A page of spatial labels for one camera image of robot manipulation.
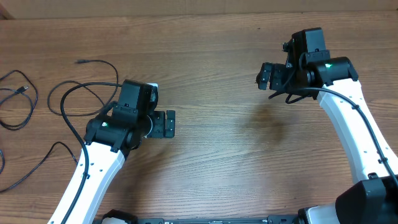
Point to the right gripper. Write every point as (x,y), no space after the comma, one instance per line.
(277,72)

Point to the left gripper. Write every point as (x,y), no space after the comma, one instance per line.
(158,130)

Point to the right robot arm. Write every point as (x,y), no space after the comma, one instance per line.
(311,72)

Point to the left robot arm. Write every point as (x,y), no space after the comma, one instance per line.
(118,129)

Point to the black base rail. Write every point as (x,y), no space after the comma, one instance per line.
(119,217)

